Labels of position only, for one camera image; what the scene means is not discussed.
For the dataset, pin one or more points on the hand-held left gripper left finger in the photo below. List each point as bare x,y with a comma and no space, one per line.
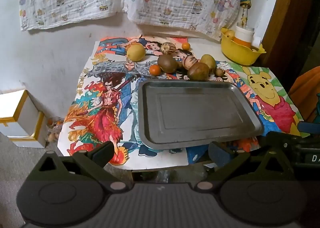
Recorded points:
103,153

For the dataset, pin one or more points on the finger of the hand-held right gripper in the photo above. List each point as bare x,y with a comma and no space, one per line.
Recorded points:
277,138
309,126

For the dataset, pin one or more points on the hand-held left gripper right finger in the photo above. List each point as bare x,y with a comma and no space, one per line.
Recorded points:
220,155

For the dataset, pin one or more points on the metal tray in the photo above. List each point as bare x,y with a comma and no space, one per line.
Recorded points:
200,115

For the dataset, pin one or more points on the small brown longan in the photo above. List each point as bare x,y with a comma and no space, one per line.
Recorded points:
179,64
220,72

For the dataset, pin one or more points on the large brown fruit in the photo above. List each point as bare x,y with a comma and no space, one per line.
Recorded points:
198,71

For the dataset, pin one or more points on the yellow-green pear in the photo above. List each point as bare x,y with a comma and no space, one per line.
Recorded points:
208,60

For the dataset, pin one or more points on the small orange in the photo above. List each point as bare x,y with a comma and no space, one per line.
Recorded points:
186,46
155,70

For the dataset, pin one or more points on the striped small melon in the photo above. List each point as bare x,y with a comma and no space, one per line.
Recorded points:
168,48
189,61

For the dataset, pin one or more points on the round yellow pear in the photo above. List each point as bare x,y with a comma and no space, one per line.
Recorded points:
135,52

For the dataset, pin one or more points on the brown kiwi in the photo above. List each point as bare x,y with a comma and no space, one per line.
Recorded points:
167,63

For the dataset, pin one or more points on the bag of small fruits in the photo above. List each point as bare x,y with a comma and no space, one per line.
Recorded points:
54,130

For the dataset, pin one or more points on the teal object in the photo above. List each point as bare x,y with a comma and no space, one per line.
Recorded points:
318,104

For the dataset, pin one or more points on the orange cloth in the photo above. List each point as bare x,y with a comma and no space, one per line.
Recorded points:
303,90

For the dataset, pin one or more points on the flame warrior drawing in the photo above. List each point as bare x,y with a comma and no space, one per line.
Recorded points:
100,112

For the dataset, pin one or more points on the spiky hair character drawing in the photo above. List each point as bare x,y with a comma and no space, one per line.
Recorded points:
240,87

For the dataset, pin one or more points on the small white box yellow tape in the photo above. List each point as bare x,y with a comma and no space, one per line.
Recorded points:
32,132

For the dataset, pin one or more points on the yellow plastic bowl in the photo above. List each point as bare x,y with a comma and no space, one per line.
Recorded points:
240,54

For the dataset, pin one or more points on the large white box yellow tape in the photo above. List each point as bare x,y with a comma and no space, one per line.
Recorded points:
15,115

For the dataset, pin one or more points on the white paper roll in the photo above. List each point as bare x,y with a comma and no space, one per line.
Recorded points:
257,41

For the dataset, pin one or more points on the white and orange cup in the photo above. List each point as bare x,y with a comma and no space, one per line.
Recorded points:
243,35

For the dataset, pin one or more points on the wooden door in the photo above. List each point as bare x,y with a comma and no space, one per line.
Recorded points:
295,17

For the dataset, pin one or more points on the yellow apple in bowl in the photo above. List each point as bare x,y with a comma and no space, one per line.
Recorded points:
229,34

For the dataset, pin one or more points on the twig with yellow flowers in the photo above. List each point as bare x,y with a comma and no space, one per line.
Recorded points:
244,16

